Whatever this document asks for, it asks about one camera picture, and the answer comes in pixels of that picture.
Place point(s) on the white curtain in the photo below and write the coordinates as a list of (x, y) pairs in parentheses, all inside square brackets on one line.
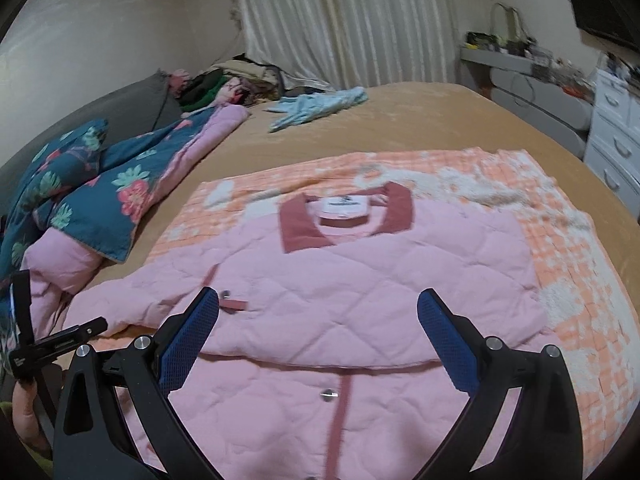
[(350, 20)]

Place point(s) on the light blue garment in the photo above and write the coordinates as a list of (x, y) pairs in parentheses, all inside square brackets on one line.
[(310, 107)]

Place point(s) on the pile of clothes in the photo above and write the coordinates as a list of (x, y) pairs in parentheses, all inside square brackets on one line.
[(235, 85)]

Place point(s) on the desk clutter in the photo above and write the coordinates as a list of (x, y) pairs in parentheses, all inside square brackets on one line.
[(515, 45)]

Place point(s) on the person's left hand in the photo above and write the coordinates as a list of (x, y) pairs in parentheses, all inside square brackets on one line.
[(22, 412)]

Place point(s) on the black television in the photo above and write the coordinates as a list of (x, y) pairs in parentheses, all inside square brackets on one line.
[(595, 5)]

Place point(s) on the white drawer dresser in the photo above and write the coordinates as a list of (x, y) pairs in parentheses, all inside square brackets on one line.
[(615, 125)]

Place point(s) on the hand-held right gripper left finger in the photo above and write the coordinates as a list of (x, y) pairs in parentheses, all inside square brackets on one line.
[(187, 347)]

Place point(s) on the grey desk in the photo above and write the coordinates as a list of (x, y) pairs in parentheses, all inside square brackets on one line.
[(530, 95)]

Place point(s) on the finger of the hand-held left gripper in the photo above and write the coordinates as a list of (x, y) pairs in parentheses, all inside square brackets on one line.
[(55, 345)]

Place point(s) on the teal floral quilt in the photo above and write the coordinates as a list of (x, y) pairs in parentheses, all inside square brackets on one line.
[(115, 195)]

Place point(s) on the grey pillow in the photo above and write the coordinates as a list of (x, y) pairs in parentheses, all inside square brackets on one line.
[(125, 105)]

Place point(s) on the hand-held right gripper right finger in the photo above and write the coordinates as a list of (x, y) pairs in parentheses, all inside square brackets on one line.
[(450, 347)]

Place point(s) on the orange checked blanket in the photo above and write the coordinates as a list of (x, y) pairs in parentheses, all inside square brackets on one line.
[(565, 240)]

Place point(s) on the bed with tan sheet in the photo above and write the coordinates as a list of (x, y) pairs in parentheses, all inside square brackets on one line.
[(400, 120)]

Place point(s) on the pink quilted blanket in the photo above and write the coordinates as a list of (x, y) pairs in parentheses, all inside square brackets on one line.
[(350, 285)]

